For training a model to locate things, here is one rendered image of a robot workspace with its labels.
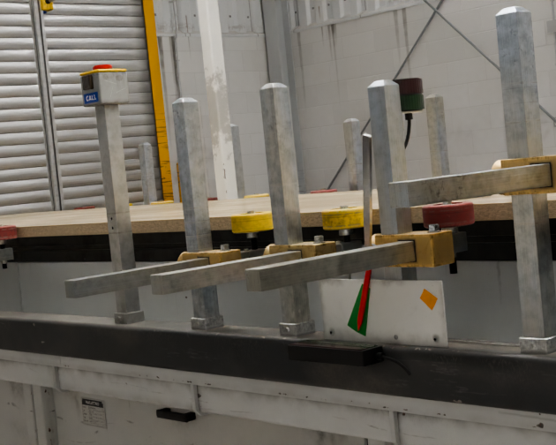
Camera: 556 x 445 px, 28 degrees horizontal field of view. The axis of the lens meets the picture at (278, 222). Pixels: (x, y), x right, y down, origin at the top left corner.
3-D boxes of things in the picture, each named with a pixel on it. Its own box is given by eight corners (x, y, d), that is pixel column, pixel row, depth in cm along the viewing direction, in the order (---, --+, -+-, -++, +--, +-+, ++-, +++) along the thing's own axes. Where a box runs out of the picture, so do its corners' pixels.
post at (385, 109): (412, 390, 171) (383, 79, 168) (395, 388, 173) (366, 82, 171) (427, 386, 173) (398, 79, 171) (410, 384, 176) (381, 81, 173)
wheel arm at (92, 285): (76, 303, 184) (73, 277, 184) (65, 303, 187) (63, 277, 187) (270, 267, 213) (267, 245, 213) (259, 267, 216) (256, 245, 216)
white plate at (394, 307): (446, 348, 164) (439, 281, 163) (323, 339, 183) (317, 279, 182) (448, 347, 164) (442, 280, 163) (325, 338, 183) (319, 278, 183)
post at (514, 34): (546, 356, 152) (515, 4, 149) (524, 355, 154) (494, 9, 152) (560, 351, 154) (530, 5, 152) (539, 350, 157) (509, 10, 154)
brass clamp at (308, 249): (315, 275, 182) (311, 245, 182) (261, 275, 192) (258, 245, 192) (341, 270, 186) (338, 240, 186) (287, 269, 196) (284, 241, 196)
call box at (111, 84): (101, 107, 222) (97, 68, 222) (83, 110, 227) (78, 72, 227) (131, 106, 227) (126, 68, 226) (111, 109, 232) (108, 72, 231)
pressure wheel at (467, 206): (457, 277, 169) (450, 202, 168) (417, 276, 175) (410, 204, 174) (489, 269, 174) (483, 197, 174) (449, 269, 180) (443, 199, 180)
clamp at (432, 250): (434, 267, 164) (431, 233, 164) (367, 267, 174) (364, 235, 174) (458, 262, 168) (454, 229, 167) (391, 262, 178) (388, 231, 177)
